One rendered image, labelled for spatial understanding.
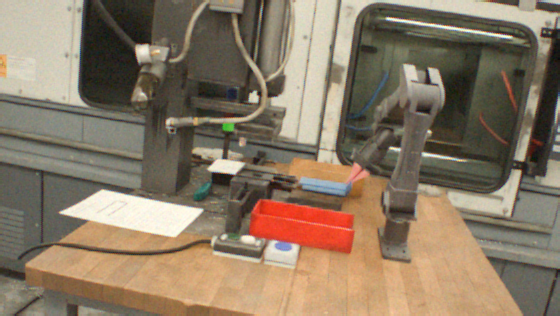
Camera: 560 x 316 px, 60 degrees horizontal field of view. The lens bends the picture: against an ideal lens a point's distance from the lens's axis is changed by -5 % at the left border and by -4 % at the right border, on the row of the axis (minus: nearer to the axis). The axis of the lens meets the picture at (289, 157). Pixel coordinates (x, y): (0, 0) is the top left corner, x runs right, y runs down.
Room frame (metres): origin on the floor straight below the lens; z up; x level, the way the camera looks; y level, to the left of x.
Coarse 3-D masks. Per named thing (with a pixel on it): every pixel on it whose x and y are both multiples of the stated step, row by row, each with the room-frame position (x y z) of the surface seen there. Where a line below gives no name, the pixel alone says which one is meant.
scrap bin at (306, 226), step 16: (256, 208) 1.18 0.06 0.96; (272, 208) 1.24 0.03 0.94; (288, 208) 1.24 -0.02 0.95; (304, 208) 1.24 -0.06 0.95; (256, 224) 1.13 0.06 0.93; (272, 224) 1.13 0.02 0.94; (288, 224) 1.12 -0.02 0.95; (304, 224) 1.12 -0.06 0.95; (320, 224) 1.12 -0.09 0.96; (336, 224) 1.23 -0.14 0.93; (352, 224) 1.23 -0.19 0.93; (288, 240) 1.12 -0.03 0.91; (304, 240) 1.12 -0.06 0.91; (320, 240) 1.12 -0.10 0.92; (336, 240) 1.11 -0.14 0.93; (352, 240) 1.11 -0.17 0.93
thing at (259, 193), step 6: (234, 186) 1.30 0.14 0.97; (240, 186) 1.30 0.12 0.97; (234, 192) 1.30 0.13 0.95; (258, 192) 1.29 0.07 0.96; (264, 192) 1.29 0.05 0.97; (270, 192) 1.43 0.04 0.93; (258, 198) 1.29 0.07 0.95; (264, 198) 1.29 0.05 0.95; (270, 198) 1.43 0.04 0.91; (252, 204) 1.29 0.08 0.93; (246, 210) 1.29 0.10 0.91; (252, 210) 1.29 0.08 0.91
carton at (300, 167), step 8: (296, 160) 1.73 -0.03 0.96; (304, 160) 1.72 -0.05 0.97; (312, 160) 1.72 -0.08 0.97; (296, 168) 1.61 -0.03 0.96; (304, 168) 1.61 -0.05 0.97; (312, 168) 1.61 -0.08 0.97; (320, 168) 1.72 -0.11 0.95; (328, 168) 1.72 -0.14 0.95; (336, 168) 1.71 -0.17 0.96; (344, 168) 1.71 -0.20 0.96; (296, 176) 1.61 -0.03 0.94; (304, 176) 1.61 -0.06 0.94; (312, 176) 1.61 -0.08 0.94; (320, 176) 1.60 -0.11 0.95; (328, 176) 1.60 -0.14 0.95; (336, 176) 1.60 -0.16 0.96; (344, 176) 1.60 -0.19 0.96; (352, 184) 1.59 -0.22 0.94; (360, 184) 1.59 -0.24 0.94; (352, 192) 1.59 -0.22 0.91; (360, 192) 1.59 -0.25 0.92
